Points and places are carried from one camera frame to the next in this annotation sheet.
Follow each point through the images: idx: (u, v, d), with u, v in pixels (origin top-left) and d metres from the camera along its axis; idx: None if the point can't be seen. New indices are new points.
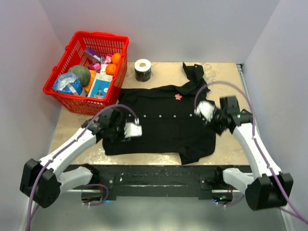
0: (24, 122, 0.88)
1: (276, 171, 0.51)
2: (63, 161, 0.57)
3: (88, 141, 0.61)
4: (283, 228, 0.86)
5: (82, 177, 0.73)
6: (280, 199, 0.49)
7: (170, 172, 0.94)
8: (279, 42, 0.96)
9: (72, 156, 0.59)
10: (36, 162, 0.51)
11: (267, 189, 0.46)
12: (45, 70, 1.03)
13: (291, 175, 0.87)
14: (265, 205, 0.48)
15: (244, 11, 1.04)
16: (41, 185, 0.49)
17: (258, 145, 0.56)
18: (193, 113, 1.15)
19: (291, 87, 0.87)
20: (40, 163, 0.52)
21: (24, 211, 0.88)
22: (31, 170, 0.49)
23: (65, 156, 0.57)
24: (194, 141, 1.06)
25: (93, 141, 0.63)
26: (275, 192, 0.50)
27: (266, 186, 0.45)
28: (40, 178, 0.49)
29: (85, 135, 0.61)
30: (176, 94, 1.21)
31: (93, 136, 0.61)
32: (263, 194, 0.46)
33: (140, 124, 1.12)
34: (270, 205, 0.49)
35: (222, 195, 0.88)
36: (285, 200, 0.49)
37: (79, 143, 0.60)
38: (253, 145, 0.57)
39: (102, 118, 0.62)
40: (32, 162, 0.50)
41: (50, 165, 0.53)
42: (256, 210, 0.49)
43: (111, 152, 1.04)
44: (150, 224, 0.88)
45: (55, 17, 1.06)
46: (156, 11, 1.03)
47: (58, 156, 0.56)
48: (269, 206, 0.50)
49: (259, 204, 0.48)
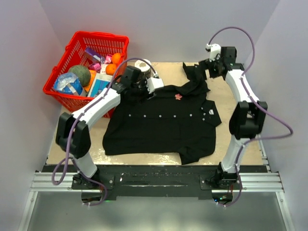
0: (24, 122, 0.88)
1: (256, 99, 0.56)
2: (93, 116, 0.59)
3: (113, 101, 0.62)
4: (283, 228, 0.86)
5: (91, 162, 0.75)
6: (256, 125, 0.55)
7: (170, 172, 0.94)
8: (279, 42, 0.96)
9: (100, 112, 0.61)
10: (69, 115, 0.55)
11: (244, 111, 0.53)
12: (45, 70, 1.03)
13: (291, 175, 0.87)
14: (241, 129, 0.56)
15: (244, 11, 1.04)
16: (76, 135, 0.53)
17: (243, 83, 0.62)
18: (193, 113, 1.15)
19: (291, 87, 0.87)
20: (73, 116, 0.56)
21: (24, 213, 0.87)
22: (66, 122, 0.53)
23: (95, 111, 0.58)
24: (194, 141, 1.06)
25: (117, 100, 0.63)
26: (254, 119, 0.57)
27: (244, 109, 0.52)
28: (75, 129, 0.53)
29: (110, 94, 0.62)
30: (176, 94, 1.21)
31: (117, 96, 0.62)
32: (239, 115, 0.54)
33: (139, 124, 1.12)
34: (247, 129, 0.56)
35: (222, 196, 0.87)
36: (261, 126, 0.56)
37: (107, 100, 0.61)
38: (240, 83, 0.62)
39: (123, 78, 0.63)
40: (66, 114, 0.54)
41: (82, 117, 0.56)
42: (237, 134, 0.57)
43: (111, 152, 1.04)
44: (150, 223, 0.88)
45: (55, 17, 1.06)
46: (156, 11, 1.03)
47: (89, 110, 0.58)
48: (248, 132, 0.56)
49: (239, 127, 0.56)
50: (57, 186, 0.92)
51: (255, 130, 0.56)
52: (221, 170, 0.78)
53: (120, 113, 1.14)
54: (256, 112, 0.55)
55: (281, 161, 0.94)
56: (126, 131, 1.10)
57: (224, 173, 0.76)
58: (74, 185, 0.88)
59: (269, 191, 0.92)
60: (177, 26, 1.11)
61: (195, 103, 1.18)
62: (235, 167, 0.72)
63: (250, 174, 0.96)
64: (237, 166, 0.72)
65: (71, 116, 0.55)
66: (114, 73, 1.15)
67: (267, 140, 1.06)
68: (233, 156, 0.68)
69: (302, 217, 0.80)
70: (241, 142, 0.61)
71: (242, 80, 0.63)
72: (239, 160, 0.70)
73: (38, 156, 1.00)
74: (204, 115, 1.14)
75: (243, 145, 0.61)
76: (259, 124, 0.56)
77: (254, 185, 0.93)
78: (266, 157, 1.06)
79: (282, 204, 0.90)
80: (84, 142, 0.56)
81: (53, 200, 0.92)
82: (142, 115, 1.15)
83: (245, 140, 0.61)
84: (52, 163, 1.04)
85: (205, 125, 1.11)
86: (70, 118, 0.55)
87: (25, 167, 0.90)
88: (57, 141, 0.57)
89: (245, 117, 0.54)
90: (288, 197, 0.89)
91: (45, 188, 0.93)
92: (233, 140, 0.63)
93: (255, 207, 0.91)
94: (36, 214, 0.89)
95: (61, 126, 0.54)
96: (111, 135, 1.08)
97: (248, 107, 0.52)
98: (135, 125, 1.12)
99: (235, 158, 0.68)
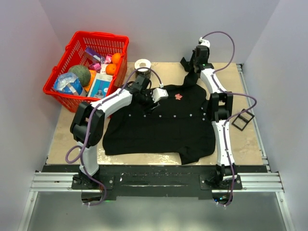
0: (24, 122, 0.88)
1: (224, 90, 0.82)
2: (109, 108, 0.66)
3: (125, 98, 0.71)
4: (283, 228, 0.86)
5: (95, 160, 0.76)
6: (226, 109, 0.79)
7: (170, 172, 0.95)
8: (279, 42, 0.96)
9: (115, 107, 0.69)
10: (88, 104, 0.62)
11: (216, 100, 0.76)
12: (45, 70, 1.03)
13: (291, 175, 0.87)
14: (217, 114, 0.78)
15: (244, 11, 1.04)
16: (93, 122, 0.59)
17: (213, 78, 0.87)
18: (193, 113, 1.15)
19: (291, 87, 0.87)
20: (91, 105, 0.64)
21: (24, 212, 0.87)
22: (83, 110, 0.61)
23: (110, 103, 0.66)
24: (194, 141, 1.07)
25: (128, 99, 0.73)
26: (223, 107, 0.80)
27: (216, 98, 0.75)
28: (93, 116, 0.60)
29: (124, 93, 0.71)
30: (176, 94, 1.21)
31: (130, 95, 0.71)
32: (213, 103, 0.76)
33: (139, 124, 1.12)
34: (220, 113, 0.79)
35: (222, 196, 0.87)
36: (229, 110, 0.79)
37: (121, 96, 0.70)
38: (211, 78, 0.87)
39: (135, 84, 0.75)
40: (84, 103, 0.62)
41: (100, 107, 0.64)
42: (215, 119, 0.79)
43: (111, 152, 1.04)
44: (150, 223, 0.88)
45: (55, 17, 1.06)
46: (156, 11, 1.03)
47: (105, 103, 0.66)
48: (222, 115, 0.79)
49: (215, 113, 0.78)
50: (57, 186, 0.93)
51: (227, 113, 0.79)
52: (220, 171, 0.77)
53: (120, 113, 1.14)
54: (225, 100, 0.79)
55: (281, 161, 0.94)
56: (126, 131, 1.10)
57: (223, 169, 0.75)
58: (74, 185, 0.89)
59: (269, 191, 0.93)
60: (177, 27, 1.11)
61: (195, 103, 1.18)
62: (227, 156, 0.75)
63: (249, 174, 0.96)
64: (229, 154, 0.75)
65: (90, 106, 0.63)
66: (114, 73, 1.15)
67: (267, 141, 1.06)
68: (221, 142, 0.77)
69: (302, 217, 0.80)
70: (221, 124, 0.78)
71: (212, 76, 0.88)
72: (228, 145, 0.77)
73: (38, 156, 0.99)
74: (204, 115, 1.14)
75: (224, 125, 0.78)
76: (228, 109, 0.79)
77: (254, 185, 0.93)
78: (266, 157, 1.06)
79: (282, 204, 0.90)
80: (98, 132, 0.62)
81: (53, 200, 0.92)
82: (142, 115, 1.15)
83: (224, 122, 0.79)
84: (52, 163, 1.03)
85: (205, 125, 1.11)
86: (88, 107, 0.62)
87: (25, 167, 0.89)
88: (72, 129, 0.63)
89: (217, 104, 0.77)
90: (288, 198, 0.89)
91: (45, 188, 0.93)
92: (215, 125, 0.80)
93: (255, 208, 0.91)
94: (36, 214, 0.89)
95: (80, 113, 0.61)
96: (111, 135, 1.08)
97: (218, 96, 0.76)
98: (135, 125, 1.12)
99: (224, 143, 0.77)
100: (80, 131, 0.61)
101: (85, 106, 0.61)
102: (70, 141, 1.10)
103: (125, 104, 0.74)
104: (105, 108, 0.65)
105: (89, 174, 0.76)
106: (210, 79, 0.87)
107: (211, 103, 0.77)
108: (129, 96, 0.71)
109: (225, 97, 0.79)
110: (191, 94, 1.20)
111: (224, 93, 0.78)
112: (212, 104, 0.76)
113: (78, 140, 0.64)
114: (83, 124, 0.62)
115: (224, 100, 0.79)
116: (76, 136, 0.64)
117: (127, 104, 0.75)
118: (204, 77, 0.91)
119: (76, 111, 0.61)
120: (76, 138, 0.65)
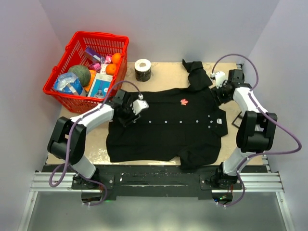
0: (24, 121, 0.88)
1: (263, 110, 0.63)
2: (90, 122, 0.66)
3: (106, 113, 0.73)
4: (283, 228, 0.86)
5: (88, 164, 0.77)
6: (265, 138, 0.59)
7: (170, 172, 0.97)
8: (280, 42, 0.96)
9: (96, 121, 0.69)
10: (66, 119, 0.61)
11: (252, 121, 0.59)
12: (45, 70, 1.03)
13: (292, 175, 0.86)
14: (250, 141, 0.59)
15: (244, 10, 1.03)
16: (73, 137, 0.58)
17: (252, 98, 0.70)
18: (200, 120, 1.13)
19: (292, 87, 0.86)
20: (70, 121, 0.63)
21: (24, 212, 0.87)
22: (63, 125, 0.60)
23: (92, 118, 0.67)
24: (196, 147, 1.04)
25: (109, 114, 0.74)
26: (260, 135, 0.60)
27: (252, 118, 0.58)
28: (73, 131, 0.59)
29: (104, 108, 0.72)
30: (181, 99, 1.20)
31: (110, 109, 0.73)
32: (248, 125, 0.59)
33: (143, 132, 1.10)
34: (256, 143, 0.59)
35: (222, 196, 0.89)
36: (268, 144, 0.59)
37: (101, 111, 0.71)
38: (248, 96, 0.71)
39: (116, 98, 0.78)
40: (63, 119, 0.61)
41: (81, 121, 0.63)
42: (243, 148, 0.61)
43: (115, 159, 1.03)
44: (150, 223, 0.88)
45: (55, 17, 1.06)
46: (155, 11, 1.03)
47: (86, 117, 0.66)
48: (256, 147, 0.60)
49: (247, 141, 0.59)
50: (57, 186, 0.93)
51: (264, 145, 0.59)
52: (221, 170, 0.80)
53: None
54: (264, 124, 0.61)
55: (281, 161, 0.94)
56: (129, 138, 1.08)
57: (224, 175, 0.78)
58: (74, 185, 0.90)
59: (269, 191, 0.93)
60: (177, 26, 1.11)
61: (196, 105, 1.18)
62: (237, 173, 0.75)
63: (249, 174, 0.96)
64: (238, 173, 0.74)
65: (69, 121, 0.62)
66: (114, 73, 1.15)
67: None
68: (236, 162, 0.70)
69: (302, 217, 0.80)
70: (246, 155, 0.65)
71: (250, 94, 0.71)
72: (240, 167, 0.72)
73: (38, 156, 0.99)
74: (211, 123, 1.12)
75: (248, 157, 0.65)
76: (268, 138, 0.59)
77: (254, 185, 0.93)
78: (266, 157, 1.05)
79: (282, 204, 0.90)
80: (80, 146, 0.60)
81: (53, 200, 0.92)
82: (147, 120, 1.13)
83: (250, 154, 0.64)
84: (52, 163, 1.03)
85: (211, 134, 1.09)
86: (67, 122, 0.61)
87: (26, 168, 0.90)
88: (50, 147, 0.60)
89: (253, 129, 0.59)
90: (288, 197, 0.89)
91: (45, 188, 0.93)
92: (239, 151, 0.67)
93: (255, 208, 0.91)
94: (36, 213, 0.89)
95: (59, 129, 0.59)
96: (115, 137, 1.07)
97: (255, 117, 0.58)
98: (140, 129, 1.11)
99: (237, 166, 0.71)
100: (60, 148, 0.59)
101: (65, 121, 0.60)
102: None
103: (106, 119, 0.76)
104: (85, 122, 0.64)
105: (87, 178, 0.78)
106: (247, 98, 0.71)
107: (245, 125, 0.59)
108: (110, 110, 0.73)
109: (264, 121, 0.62)
110: (197, 101, 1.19)
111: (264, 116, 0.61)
112: (247, 126, 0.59)
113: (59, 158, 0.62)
114: (62, 141, 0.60)
115: (263, 125, 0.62)
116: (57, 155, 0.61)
117: (109, 118, 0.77)
118: (239, 96, 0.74)
119: (55, 128, 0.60)
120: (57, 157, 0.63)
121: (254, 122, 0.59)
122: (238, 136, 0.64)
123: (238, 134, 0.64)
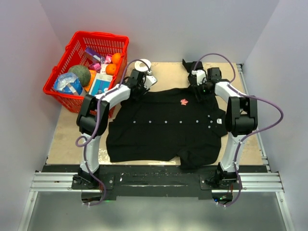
0: (24, 121, 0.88)
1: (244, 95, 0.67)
2: (111, 100, 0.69)
3: (124, 92, 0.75)
4: (283, 228, 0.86)
5: (97, 156, 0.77)
6: (251, 119, 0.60)
7: (171, 172, 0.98)
8: (280, 42, 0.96)
9: (116, 99, 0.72)
10: (92, 96, 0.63)
11: (236, 104, 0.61)
12: (45, 70, 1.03)
13: (292, 175, 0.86)
14: (238, 123, 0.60)
15: (244, 10, 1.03)
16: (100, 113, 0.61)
17: (232, 88, 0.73)
18: (200, 120, 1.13)
19: (291, 87, 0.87)
20: (96, 97, 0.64)
21: (24, 212, 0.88)
22: (89, 102, 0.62)
23: (113, 96, 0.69)
24: (196, 147, 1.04)
25: (127, 94, 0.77)
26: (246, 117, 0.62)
27: (235, 101, 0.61)
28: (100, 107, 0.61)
29: (122, 88, 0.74)
30: (181, 99, 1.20)
31: (128, 89, 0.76)
32: (233, 108, 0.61)
33: (143, 130, 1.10)
34: (243, 124, 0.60)
35: (222, 196, 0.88)
36: (256, 122, 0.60)
37: (121, 90, 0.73)
38: (227, 88, 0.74)
39: (131, 79, 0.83)
40: (89, 96, 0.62)
41: (104, 99, 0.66)
42: (233, 131, 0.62)
43: (116, 159, 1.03)
44: (150, 223, 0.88)
45: (55, 17, 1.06)
46: (155, 11, 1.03)
47: (108, 96, 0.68)
48: (245, 127, 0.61)
49: (235, 122, 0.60)
50: (57, 186, 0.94)
51: (251, 125, 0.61)
52: (221, 170, 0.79)
53: (121, 115, 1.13)
54: (247, 107, 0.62)
55: (281, 161, 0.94)
56: (129, 138, 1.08)
57: (224, 173, 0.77)
58: (74, 185, 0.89)
59: (269, 191, 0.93)
60: (177, 26, 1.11)
61: (196, 105, 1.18)
62: (234, 165, 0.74)
63: (249, 174, 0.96)
64: (236, 165, 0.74)
65: (95, 98, 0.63)
66: (114, 73, 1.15)
67: (267, 140, 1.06)
68: (231, 154, 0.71)
69: (302, 217, 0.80)
70: (238, 139, 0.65)
71: (229, 85, 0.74)
72: (237, 158, 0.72)
73: (38, 156, 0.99)
74: (211, 123, 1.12)
75: (241, 141, 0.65)
76: (253, 118, 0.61)
77: (254, 185, 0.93)
78: (266, 157, 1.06)
79: (282, 204, 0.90)
80: (105, 121, 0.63)
81: (53, 200, 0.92)
82: (147, 120, 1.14)
83: (242, 137, 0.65)
84: (52, 163, 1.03)
85: (211, 134, 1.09)
86: (93, 99, 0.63)
87: (25, 168, 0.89)
88: (77, 122, 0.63)
89: (238, 110, 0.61)
90: (288, 198, 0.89)
91: (45, 188, 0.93)
92: (231, 137, 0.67)
93: (255, 208, 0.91)
94: (36, 213, 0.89)
95: (86, 105, 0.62)
96: (115, 137, 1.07)
97: (238, 99, 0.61)
98: (141, 129, 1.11)
99: (234, 156, 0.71)
100: (87, 123, 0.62)
101: (90, 98, 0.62)
102: (70, 141, 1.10)
103: (124, 98, 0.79)
104: (109, 99, 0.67)
105: (91, 171, 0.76)
106: (227, 89, 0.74)
107: (230, 108, 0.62)
108: (127, 90, 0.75)
109: (246, 104, 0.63)
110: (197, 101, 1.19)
111: (246, 98, 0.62)
112: (232, 109, 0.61)
113: (83, 131, 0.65)
114: (89, 116, 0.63)
115: (247, 109, 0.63)
116: (82, 128, 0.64)
117: (125, 98, 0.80)
118: (221, 90, 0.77)
119: (82, 104, 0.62)
120: (82, 130, 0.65)
121: (237, 104, 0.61)
122: (225, 121, 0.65)
123: (225, 119, 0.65)
